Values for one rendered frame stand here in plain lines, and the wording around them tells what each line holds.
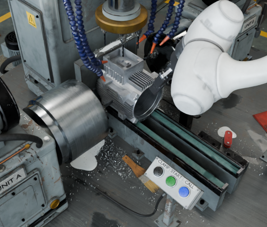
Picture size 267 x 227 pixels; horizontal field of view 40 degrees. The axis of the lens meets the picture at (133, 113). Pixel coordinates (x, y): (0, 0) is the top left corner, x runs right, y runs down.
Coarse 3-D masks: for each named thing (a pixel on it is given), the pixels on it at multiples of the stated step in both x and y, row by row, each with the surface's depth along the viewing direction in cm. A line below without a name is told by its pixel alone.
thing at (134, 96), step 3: (102, 69) 140; (105, 72) 140; (105, 75) 141; (132, 93) 132; (135, 93) 131; (132, 96) 131; (135, 96) 131; (138, 96) 132; (135, 99) 131; (159, 105) 147; (156, 108) 146; (132, 120) 140; (135, 120) 140
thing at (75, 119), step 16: (48, 96) 118; (64, 96) 118; (80, 96) 119; (96, 96) 122; (32, 112) 116; (48, 112) 114; (64, 112) 115; (80, 112) 117; (96, 112) 120; (48, 128) 113; (64, 128) 113; (80, 128) 116; (96, 128) 121; (64, 144) 115; (80, 144) 118; (96, 144) 128; (64, 160) 119
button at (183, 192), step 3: (183, 186) 105; (180, 189) 105; (183, 189) 104; (186, 189) 104; (180, 192) 105; (183, 192) 104; (186, 192) 104; (180, 195) 104; (183, 195) 104; (186, 195) 104
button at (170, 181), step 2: (168, 178) 107; (170, 178) 107; (172, 178) 107; (174, 178) 107; (166, 180) 107; (168, 180) 107; (170, 180) 107; (172, 180) 106; (174, 180) 106; (166, 182) 107; (168, 182) 107; (170, 182) 107; (172, 182) 106; (174, 182) 106; (168, 184) 107; (170, 184) 106; (172, 184) 106; (174, 184) 106; (170, 186) 107
